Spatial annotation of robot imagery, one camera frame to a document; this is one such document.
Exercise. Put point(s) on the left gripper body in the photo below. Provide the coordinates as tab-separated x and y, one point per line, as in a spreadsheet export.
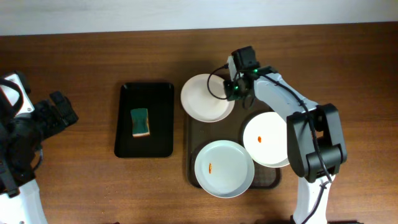
62	109

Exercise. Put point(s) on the black rectangular tray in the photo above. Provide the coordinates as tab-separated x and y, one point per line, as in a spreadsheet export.
158	99

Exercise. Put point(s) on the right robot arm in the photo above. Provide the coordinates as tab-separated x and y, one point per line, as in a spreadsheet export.
315	143

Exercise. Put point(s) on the green and yellow sponge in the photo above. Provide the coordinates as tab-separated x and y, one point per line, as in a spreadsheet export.
140	122

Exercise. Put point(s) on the pale blue plate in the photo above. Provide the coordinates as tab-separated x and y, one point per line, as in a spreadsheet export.
224	169

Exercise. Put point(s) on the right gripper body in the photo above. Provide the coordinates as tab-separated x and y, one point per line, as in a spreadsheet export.
229	91

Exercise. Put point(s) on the white plate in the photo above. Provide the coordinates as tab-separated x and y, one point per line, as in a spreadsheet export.
200	104
265	139

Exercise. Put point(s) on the brown serving tray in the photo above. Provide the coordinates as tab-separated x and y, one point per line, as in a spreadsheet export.
197	134

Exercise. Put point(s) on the white plate top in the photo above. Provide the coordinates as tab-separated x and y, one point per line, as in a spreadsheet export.
200	104

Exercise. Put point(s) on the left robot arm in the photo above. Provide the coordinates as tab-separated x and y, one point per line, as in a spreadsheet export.
22	154

